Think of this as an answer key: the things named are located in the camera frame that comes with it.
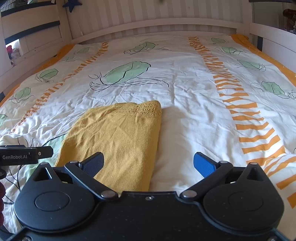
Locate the white wooden bed frame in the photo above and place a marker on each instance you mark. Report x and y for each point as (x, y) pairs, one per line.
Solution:
(33, 33)

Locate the left hand in maroon sleeve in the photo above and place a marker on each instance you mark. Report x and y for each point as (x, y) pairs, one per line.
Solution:
(2, 194)

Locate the blue star decoration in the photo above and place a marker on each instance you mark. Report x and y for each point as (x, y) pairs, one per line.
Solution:
(71, 4)

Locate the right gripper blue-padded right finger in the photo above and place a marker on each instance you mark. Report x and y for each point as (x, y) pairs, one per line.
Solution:
(223, 180)

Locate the white leaf-print duvet cover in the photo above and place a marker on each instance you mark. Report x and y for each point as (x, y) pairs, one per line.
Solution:
(219, 96)

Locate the mustard yellow knit garment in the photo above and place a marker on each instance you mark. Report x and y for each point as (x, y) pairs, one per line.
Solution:
(126, 134)

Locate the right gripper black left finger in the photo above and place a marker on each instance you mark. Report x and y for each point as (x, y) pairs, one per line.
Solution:
(73, 182)

